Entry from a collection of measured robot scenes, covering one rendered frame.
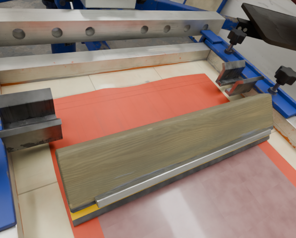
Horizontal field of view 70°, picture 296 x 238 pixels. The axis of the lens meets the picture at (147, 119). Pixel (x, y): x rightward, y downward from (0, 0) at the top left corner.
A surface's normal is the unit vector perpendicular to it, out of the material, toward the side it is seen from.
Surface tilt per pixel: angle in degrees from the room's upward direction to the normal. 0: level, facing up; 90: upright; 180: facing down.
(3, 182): 0
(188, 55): 90
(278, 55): 90
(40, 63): 0
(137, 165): 46
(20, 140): 90
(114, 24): 90
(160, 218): 0
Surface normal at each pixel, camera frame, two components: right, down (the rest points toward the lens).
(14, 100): 0.48, 0.07
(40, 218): 0.22, -0.64
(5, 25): 0.46, 0.73
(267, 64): -0.86, 0.22
